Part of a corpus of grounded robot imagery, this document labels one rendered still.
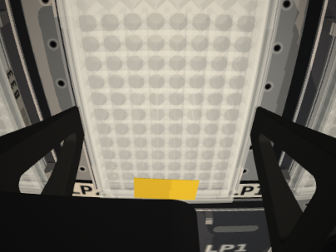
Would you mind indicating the translucent white plate lid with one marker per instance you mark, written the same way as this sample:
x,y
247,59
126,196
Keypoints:
x,y
167,91

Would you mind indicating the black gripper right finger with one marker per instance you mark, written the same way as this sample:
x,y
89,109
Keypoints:
x,y
316,153

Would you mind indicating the grey flat base plate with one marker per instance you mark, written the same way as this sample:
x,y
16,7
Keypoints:
x,y
42,32

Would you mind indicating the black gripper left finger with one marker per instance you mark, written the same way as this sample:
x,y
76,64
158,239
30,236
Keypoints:
x,y
21,149

